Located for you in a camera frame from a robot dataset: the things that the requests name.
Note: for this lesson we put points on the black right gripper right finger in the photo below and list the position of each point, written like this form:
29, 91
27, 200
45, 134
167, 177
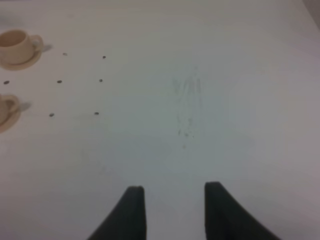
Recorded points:
226, 219

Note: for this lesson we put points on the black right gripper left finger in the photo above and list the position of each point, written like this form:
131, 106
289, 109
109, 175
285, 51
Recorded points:
127, 220

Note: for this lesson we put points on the near teacup saucer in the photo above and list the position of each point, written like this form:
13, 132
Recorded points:
11, 120

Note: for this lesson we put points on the teacup saucer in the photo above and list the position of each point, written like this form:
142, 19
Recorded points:
11, 120
17, 67

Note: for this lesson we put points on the near brown teacup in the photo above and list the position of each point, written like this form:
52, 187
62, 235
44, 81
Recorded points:
9, 104

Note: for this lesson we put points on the brown teacup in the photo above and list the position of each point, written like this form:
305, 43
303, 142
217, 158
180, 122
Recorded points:
18, 47
9, 104

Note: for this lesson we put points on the far teacup saucer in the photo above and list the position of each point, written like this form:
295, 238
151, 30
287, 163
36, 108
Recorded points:
17, 67

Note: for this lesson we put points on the far brown teacup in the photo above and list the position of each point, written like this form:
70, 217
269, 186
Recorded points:
18, 47

